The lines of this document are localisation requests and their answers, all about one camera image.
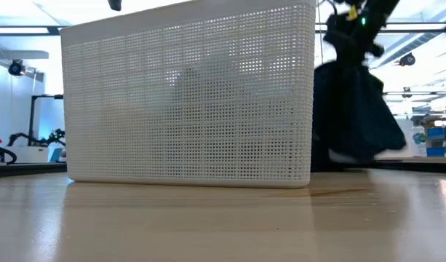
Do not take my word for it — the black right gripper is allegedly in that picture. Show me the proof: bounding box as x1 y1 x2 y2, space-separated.
323 0 388 67

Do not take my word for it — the navy blue garment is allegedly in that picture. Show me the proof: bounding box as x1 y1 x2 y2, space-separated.
311 59 408 172

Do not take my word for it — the white perforated plastic basket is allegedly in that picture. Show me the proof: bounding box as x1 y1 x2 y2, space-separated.
59 0 317 189

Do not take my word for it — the black ceiling spotlight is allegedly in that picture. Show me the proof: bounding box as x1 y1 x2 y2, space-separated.
7 58 26 77
399 51 417 68

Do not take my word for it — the clear spray bottle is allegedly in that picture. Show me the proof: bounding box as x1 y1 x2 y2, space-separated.
411 124 428 150

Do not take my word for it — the black background frame stand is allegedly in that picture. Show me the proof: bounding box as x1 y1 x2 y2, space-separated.
27 93 65 147

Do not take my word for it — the black cable loop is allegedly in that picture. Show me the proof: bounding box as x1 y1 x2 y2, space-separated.
0 144 18 166

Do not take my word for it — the black aluminium table frame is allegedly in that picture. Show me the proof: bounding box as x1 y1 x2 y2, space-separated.
0 159 446 179

